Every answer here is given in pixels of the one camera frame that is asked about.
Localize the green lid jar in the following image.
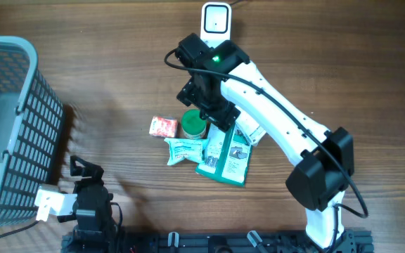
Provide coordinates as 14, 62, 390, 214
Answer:
181, 109, 207, 139

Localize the red white small packet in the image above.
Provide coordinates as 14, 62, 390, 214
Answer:
149, 116, 179, 138

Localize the teal tissue packet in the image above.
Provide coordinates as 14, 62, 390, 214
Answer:
164, 138, 209, 166

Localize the white paper packet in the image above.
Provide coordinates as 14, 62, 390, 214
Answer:
236, 107, 266, 146

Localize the green 3M wipes packet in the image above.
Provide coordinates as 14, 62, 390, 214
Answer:
195, 124, 252, 187

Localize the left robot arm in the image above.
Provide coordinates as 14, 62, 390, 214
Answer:
61, 155, 122, 252

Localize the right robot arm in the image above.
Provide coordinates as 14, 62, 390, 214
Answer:
171, 33, 354, 250

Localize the white barcode scanner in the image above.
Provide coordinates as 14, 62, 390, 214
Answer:
200, 2, 232, 48

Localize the grey plastic shopping basket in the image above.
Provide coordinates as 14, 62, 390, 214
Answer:
0, 36, 65, 226

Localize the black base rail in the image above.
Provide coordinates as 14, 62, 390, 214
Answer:
61, 229, 374, 253

